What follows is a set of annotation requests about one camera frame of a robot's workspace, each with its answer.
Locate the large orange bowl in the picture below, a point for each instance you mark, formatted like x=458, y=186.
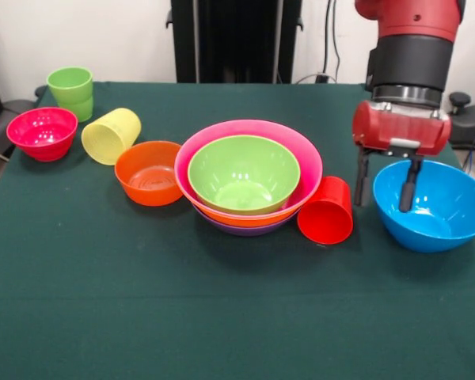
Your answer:
x=225, y=221

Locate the blue bowl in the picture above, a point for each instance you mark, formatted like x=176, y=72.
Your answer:
x=439, y=221

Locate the small orange-red bowl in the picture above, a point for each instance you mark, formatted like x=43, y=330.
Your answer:
x=150, y=186

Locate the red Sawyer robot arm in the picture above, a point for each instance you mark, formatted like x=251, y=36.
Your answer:
x=411, y=51

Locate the yellow cup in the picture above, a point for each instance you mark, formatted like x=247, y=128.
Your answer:
x=111, y=134

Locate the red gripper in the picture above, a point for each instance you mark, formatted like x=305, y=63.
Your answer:
x=403, y=132

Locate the light green bowl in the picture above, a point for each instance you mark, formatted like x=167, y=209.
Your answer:
x=243, y=174

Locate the small crimson bowl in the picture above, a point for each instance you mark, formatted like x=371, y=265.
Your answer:
x=41, y=134

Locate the red cup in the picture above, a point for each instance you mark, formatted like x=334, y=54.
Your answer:
x=326, y=219

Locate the purple bowl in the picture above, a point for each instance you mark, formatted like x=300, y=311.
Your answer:
x=243, y=231

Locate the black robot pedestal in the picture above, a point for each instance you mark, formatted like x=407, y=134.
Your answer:
x=229, y=39

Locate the dark green tablecloth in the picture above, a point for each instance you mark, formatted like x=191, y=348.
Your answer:
x=237, y=308

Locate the large pink bowl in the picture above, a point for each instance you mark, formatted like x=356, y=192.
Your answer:
x=310, y=170

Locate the green cup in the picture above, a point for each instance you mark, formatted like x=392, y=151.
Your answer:
x=71, y=91

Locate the grey pedestal foot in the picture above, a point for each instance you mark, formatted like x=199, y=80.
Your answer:
x=471, y=126
x=4, y=126

